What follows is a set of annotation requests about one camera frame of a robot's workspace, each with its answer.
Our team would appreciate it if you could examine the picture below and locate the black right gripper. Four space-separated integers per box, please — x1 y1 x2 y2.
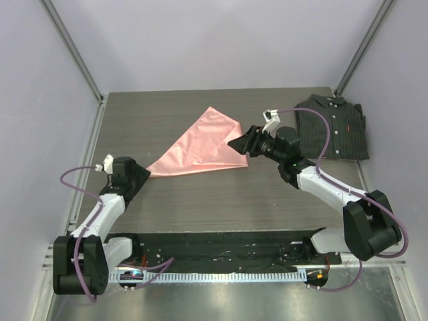
228 126 286 165

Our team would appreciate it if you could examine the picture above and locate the pink satin napkin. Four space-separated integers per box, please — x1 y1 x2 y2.
148 107 248 178

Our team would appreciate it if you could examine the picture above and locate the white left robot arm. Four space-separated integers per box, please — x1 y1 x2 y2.
53 154 150 301

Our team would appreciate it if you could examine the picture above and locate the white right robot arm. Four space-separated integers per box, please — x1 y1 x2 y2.
227 125 403 264

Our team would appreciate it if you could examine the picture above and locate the dark striped folded shirt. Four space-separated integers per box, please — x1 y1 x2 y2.
296 94 369 161

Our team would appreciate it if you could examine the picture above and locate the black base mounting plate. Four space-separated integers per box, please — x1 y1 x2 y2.
106 229 342 272

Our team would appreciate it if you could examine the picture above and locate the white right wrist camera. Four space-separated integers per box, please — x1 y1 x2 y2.
262 110 281 134

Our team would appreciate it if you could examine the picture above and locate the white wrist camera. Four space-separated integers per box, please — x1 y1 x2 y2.
95 154 114 175
262 110 281 134

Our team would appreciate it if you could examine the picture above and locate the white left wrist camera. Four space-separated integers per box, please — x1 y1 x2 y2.
95 154 114 175

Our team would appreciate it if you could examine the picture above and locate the white slotted cable duct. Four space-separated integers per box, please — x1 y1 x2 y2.
108 269 307 284

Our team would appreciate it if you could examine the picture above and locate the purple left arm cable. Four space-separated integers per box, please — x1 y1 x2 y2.
59 165 175 304

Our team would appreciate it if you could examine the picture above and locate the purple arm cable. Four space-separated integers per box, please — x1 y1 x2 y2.
59 165 175 304
279 106 411 292

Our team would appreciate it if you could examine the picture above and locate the left aluminium frame post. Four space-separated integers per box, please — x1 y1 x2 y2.
39 0 107 103

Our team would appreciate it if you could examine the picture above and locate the aluminium frame post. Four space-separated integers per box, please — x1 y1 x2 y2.
332 0 396 96
39 0 107 103

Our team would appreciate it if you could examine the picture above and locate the right aluminium frame post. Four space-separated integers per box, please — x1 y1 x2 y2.
332 0 396 96

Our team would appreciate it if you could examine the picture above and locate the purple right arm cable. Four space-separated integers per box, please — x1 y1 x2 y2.
279 106 411 292

